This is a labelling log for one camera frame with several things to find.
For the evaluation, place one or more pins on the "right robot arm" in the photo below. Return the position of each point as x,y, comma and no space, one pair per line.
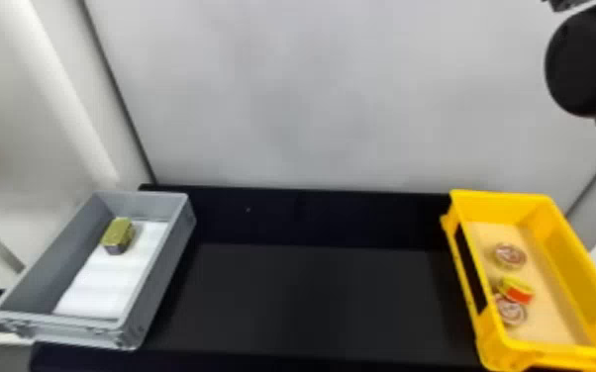
584,62

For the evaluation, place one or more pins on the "yellow can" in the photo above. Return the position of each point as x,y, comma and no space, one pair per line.
516,289
117,235
509,255
509,310

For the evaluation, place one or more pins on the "grey crate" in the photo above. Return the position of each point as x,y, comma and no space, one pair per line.
43,291

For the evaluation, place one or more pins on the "white foam pad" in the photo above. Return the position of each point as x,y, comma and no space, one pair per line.
111,275

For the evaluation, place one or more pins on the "yellow crate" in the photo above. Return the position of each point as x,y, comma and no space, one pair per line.
563,249

